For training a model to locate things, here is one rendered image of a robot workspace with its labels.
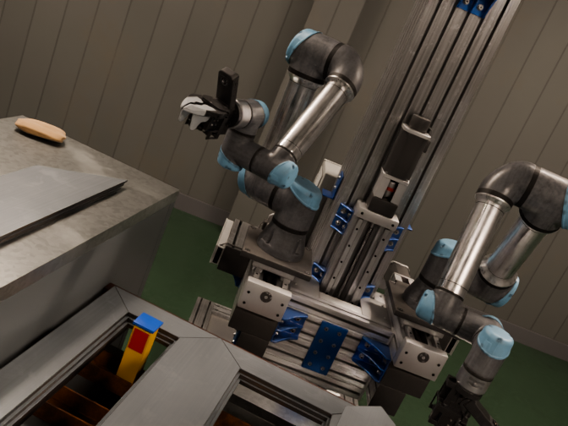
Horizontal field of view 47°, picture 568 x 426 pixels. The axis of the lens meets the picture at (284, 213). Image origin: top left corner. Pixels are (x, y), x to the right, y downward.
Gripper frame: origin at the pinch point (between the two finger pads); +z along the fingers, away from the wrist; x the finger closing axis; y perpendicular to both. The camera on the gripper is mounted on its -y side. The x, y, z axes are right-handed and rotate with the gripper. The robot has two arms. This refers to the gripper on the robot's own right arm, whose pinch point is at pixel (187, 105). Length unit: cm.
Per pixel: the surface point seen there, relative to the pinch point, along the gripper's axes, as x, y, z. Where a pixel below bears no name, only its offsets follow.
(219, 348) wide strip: -29, 57, -21
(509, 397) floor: -126, 131, -292
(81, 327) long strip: -5, 61, 6
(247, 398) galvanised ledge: -41, 73, -34
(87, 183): 27, 42, -17
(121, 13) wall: 219, 60, -238
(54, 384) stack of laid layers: -15, 61, 24
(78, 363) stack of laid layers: -13, 62, 14
